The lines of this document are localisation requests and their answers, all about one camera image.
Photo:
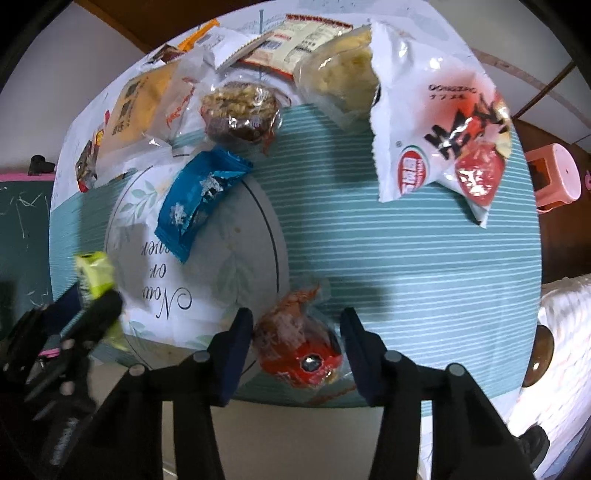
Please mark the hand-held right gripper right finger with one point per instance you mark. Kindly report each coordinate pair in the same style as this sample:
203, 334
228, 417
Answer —
362, 362

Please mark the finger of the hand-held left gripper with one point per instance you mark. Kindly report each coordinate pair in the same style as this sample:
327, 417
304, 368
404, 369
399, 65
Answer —
30, 334
98, 314

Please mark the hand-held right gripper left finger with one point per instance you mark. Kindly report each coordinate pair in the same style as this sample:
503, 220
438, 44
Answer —
234, 357

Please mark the yellow-green snack packet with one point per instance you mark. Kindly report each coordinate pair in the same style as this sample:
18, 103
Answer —
94, 274

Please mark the red snack packet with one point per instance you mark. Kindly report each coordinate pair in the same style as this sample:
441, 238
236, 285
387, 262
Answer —
295, 346

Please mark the red-topped dark bar packet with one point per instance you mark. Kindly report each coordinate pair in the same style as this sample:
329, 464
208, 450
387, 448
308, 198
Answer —
87, 161

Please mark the blue snack packet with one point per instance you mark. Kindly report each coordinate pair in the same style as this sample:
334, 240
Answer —
198, 194

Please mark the clear packet of yellow cake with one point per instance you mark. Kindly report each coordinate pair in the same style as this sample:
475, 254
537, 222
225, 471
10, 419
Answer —
138, 110

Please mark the clear bag of yellow puffs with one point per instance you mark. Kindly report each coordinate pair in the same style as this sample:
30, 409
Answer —
337, 74

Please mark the black clip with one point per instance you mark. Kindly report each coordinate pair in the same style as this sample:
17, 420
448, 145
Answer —
38, 164

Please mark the brown round wooden object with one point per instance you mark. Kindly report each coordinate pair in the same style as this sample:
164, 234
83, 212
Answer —
539, 355

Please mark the black object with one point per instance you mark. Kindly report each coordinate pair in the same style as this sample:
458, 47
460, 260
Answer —
533, 444

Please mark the clear pack of walnut dates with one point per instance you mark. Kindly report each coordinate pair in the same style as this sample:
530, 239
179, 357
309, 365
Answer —
238, 110

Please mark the large white and red chip bag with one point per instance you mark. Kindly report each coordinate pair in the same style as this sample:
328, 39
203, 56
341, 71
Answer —
438, 124

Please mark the pink plastic stool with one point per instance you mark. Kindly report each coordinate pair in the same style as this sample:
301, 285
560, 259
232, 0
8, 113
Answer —
554, 175

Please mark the brown and white snack packet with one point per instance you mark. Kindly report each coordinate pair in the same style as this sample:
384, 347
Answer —
166, 53

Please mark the orange and white snack packet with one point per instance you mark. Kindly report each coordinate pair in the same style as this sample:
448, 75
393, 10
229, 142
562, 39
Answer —
203, 37

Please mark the white serrated-edge packet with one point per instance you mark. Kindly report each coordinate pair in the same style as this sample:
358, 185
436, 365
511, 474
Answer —
244, 50

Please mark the beige labelled snack packet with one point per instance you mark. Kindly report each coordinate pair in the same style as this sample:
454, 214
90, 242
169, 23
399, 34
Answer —
295, 39

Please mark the green chalkboard with pink frame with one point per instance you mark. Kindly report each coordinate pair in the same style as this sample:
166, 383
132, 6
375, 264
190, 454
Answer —
23, 230

